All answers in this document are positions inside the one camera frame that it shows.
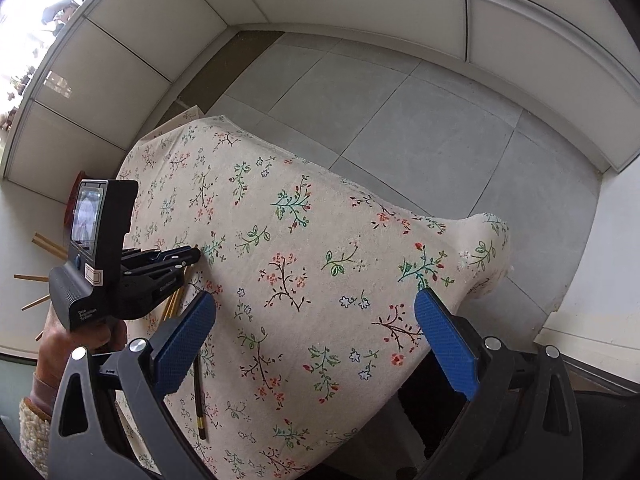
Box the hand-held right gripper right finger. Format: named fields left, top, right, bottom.
left=414, top=287, right=587, bottom=480

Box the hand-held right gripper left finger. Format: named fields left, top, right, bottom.
left=47, top=289, right=217, bottom=480

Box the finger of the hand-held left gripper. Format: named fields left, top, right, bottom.
left=121, top=245, right=202, bottom=275
left=121, top=266, right=190, bottom=319

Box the light bamboo chopstick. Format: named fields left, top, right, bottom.
left=161, top=285, right=180, bottom=322
left=169, top=272, right=188, bottom=319

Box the dark brown chopstick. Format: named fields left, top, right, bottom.
left=191, top=352, right=208, bottom=442

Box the pile of wooden chopsticks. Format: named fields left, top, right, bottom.
left=14, top=231, right=68, bottom=342

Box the person's left forearm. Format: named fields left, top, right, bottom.
left=19, top=370, right=61, bottom=478

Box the person's left hand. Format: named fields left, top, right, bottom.
left=34, top=317, right=129, bottom=392

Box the brown trash bin red liner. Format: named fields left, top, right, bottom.
left=62, top=172, right=91, bottom=223

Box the frosted glass sliding door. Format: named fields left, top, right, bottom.
left=0, top=350, right=48, bottom=441

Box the floral tablecloth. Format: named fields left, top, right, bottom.
left=112, top=115, right=511, bottom=480

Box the kitchen window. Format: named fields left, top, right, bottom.
left=0, top=0, right=96, bottom=61

